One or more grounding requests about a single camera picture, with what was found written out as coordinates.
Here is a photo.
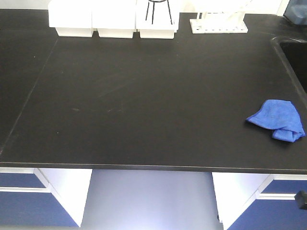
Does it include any blue base cabinet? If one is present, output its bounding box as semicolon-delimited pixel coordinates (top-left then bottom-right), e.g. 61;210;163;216
0;167;92;227
212;172;307;230

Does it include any white plastic bin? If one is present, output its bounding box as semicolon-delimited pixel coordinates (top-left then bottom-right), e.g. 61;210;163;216
136;0;181;39
48;0;94;37
92;0;137;38

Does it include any white plastic bin left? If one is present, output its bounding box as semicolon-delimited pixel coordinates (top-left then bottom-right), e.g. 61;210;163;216
48;0;94;37

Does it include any blue object top right corner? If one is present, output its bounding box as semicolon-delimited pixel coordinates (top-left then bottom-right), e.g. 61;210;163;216
284;0;307;25

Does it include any black lab sink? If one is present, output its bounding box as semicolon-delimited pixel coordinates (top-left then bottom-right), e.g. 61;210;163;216
271;36;307;99

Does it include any blue microfiber cloth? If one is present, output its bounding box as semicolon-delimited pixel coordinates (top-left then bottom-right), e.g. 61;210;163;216
246;99;306;143

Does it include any white plastic bin right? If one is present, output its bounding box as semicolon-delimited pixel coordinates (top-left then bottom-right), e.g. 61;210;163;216
136;0;181;39

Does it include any black knob at right edge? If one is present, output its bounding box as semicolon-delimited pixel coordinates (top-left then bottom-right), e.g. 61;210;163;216
295;191;307;210

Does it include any white plastic bin middle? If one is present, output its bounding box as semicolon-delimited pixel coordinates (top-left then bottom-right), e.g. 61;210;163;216
92;0;137;38

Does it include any black wire tripod stand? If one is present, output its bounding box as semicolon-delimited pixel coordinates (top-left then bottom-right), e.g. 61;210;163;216
145;0;173;25

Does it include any white test tube rack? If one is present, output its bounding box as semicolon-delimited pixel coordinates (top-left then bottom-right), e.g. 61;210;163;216
190;0;252;34

